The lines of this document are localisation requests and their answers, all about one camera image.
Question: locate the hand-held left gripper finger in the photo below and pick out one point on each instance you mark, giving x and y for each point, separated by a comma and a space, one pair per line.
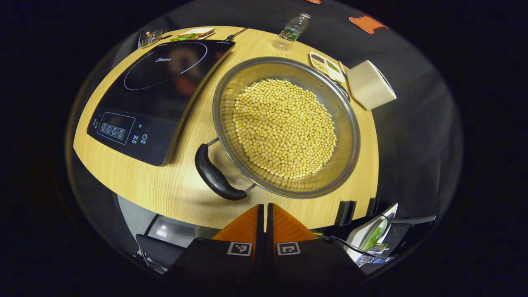
269, 231
260, 231

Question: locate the stainless steel pot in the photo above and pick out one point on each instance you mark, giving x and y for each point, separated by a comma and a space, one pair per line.
229, 99

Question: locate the black induction cooktop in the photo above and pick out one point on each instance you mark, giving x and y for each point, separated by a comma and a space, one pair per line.
165, 95

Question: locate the large pile of soybeans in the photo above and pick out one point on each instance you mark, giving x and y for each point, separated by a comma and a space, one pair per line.
284, 128

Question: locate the white divided dish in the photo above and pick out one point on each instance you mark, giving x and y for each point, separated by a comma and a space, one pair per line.
336, 74

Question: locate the small portion of soybeans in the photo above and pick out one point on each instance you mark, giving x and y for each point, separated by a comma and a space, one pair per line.
321, 66

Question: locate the white toaster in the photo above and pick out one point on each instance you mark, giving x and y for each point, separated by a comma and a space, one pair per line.
367, 86

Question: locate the portion of green beans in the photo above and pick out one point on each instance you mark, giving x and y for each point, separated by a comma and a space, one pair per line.
332, 66

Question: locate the portion of brown beans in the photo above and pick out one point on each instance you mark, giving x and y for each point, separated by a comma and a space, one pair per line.
317, 58

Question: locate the clear water bottle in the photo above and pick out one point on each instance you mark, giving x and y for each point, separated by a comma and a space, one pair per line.
293, 31

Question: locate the sandwich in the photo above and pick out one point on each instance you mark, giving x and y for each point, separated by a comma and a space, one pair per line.
198, 32

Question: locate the small clear ribbed holder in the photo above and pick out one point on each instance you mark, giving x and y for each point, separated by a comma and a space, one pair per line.
150, 38

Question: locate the black table bracket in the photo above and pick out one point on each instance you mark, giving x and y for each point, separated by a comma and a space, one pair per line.
345, 212
373, 206

